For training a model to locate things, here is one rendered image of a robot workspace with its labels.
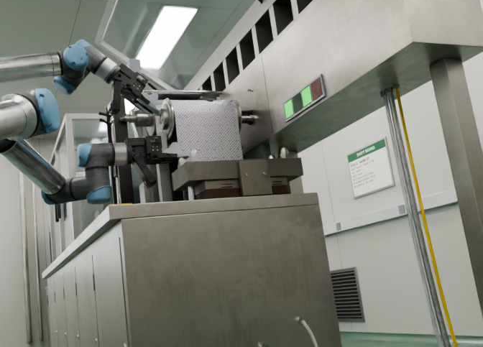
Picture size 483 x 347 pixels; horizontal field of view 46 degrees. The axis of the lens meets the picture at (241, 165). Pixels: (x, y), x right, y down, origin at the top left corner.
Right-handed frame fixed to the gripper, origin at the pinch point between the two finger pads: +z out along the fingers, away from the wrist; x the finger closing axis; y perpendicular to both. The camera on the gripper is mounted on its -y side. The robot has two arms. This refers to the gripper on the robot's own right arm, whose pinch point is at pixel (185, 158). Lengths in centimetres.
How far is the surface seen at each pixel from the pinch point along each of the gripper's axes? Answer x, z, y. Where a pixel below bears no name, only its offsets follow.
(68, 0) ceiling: 202, -6, 172
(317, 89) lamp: -42, 29, 9
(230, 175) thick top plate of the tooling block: -19.9, 7.4, -11.0
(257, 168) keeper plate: -21.9, 16.1, -9.5
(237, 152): -0.2, 19.7, 1.5
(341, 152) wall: 286, 263, 74
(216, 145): -0.3, 12.1, 4.3
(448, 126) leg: -73, 46, -12
